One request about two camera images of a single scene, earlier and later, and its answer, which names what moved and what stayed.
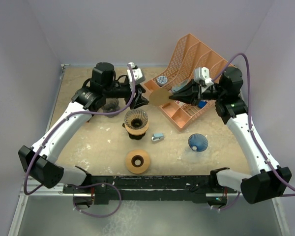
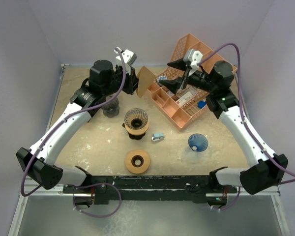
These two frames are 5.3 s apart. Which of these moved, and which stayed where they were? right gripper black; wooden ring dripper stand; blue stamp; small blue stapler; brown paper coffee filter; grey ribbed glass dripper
Moved: right gripper black; brown paper coffee filter
Stayed: grey ribbed glass dripper; wooden ring dripper stand; small blue stapler; blue stamp
